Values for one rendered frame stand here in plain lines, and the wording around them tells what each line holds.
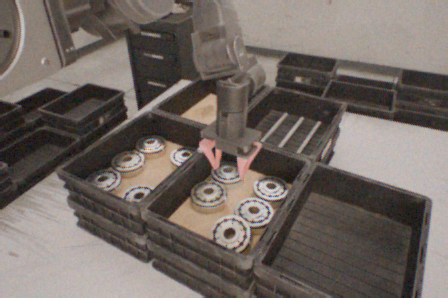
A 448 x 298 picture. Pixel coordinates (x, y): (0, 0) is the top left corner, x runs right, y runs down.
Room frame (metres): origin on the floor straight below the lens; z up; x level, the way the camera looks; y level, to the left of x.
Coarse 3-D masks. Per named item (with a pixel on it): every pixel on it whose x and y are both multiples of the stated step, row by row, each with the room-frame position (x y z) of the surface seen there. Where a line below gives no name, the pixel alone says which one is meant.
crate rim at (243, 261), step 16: (192, 160) 0.76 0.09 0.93; (304, 160) 0.76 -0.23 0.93; (176, 176) 0.69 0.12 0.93; (160, 192) 0.64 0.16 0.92; (288, 192) 0.63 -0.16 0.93; (144, 208) 0.58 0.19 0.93; (160, 224) 0.53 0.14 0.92; (176, 224) 0.52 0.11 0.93; (272, 224) 0.52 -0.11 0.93; (192, 240) 0.49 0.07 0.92; (208, 240) 0.48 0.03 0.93; (224, 256) 0.45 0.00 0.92; (240, 256) 0.44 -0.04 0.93
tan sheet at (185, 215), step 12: (252, 180) 0.79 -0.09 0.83; (228, 192) 0.74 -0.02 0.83; (240, 192) 0.74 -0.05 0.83; (252, 192) 0.74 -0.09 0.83; (228, 204) 0.69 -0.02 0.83; (180, 216) 0.64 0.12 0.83; (192, 216) 0.64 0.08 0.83; (204, 216) 0.64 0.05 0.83; (216, 216) 0.64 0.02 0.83; (192, 228) 0.60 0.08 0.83; (204, 228) 0.60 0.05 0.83
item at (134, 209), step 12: (132, 120) 0.99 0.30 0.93; (180, 120) 0.99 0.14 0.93; (96, 144) 0.84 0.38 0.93; (192, 156) 0.78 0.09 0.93; (60, 168) 0.73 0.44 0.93; (180, 168) 0.73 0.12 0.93; (72, 180) 0.68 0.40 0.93; (84, 180) 0.68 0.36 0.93; (168, 180) 0.68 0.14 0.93; (96, 192) 0.64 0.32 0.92; (108, 192) 0.63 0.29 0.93; (120, 204) 0.60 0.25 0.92; (132, 204) 0.59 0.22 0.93
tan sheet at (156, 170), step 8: (168, 144) 0.99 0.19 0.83; (168, 152) 0.94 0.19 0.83; (152, 160) 0.89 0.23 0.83; (160, 160) 0.89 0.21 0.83; (168, 160) 0.89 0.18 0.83; (152, 168) 0.85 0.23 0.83; (160, 168) 0.85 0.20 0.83; (168, 168) 0.85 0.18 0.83; (136, 176) 0.81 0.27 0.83; (144, 176) 0.81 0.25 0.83; (152, 176) 0.81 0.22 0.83; (160, 176) 0.81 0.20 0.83; (128, 184) 0.77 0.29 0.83; (136, 184) 0.77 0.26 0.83; (144, 184) 0.77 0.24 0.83; (152, 184) 0.77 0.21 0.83; (120, 192) 0.74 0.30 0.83
